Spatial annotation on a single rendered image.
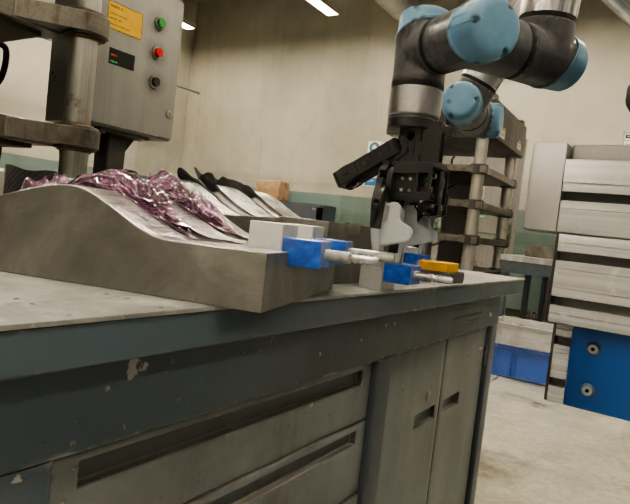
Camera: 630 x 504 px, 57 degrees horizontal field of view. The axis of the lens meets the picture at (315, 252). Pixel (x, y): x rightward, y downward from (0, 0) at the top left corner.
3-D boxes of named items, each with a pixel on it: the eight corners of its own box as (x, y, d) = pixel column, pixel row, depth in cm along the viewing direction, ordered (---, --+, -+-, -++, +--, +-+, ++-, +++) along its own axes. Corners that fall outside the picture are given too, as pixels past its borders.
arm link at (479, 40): (547, 7, 72) (486, 29, 82) (477, -18, 67) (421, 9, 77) (539, 71, 73) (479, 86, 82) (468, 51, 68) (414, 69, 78)
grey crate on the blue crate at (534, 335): (591, 352, 396) (594, 331, 395) (584, 361, 360) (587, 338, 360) (500, 335, 427) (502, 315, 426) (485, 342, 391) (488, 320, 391)
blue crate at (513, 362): (586, 382, 397) (591, 351, 396) (579, 395, 361) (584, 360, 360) (496, 363, 428) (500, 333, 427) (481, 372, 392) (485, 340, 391)
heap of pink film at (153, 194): (245, 235, 77) (252, 176, 77) (178, 234, 60) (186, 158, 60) (80, 215, 84) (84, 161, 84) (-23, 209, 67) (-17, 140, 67)
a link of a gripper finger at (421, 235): (424, 270, 86) (426, 208, 83) (387, 265, 89) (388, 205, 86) (431, 265, 88) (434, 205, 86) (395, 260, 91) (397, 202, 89)
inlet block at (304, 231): (394, 279, 71) (400, 235, 70) (388, 282, 66) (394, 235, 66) (292, 266, 74) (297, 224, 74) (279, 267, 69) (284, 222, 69)
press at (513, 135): (508, 329, 601) (534, 129, 590) (465, 349, 469) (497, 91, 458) (422, 313, 649) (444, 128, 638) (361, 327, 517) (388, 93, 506)
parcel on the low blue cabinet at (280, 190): (289, 202, 851) (292, 182, 849) (276, 200, 822) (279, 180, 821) (266, 200, 872) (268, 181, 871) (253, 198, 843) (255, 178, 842)
